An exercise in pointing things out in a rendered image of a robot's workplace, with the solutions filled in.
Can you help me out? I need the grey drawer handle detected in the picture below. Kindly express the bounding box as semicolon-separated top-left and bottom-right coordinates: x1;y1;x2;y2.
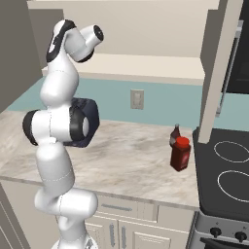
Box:
100;203;133;212

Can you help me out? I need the grey cupboard door handle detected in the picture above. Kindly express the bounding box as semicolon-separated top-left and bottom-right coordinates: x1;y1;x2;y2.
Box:
120;226;127;249
109;223;117;249

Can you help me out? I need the grey-beige cupboard door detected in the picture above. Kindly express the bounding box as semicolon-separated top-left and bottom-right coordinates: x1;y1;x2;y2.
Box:
0;0;45;115

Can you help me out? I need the grey microwave handle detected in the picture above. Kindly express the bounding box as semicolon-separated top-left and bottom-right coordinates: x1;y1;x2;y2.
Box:
215;19;244;118

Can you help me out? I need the beige base cupboard door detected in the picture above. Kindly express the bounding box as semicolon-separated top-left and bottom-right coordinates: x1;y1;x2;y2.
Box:
118;220;193;249
83;215;120;249

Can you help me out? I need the black stove knob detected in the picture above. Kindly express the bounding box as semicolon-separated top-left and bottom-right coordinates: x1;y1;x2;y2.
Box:
234;231;248;243
209;227;223;238

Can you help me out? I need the black microwave oven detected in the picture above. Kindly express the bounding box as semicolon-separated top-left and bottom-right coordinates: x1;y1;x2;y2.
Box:
221;0;249;95

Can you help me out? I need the black hob stove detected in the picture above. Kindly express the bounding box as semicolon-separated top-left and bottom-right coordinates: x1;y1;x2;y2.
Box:
186;126;249;249

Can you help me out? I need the red paprika jar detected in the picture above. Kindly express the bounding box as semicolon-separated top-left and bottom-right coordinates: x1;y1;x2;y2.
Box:
169;136;193;172

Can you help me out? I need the beige open wall cupboard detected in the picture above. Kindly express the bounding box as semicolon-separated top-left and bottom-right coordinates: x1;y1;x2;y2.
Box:
26;0;222;87

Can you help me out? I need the black oven door handle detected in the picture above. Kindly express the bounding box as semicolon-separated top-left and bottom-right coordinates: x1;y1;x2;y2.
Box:
199;237;249;249

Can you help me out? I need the beige wall socket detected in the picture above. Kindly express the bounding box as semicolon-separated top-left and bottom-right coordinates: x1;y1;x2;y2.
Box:
129;89;145;111

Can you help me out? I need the beige drawer front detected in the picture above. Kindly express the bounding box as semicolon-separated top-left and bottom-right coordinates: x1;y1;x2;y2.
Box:
95;194;160;224

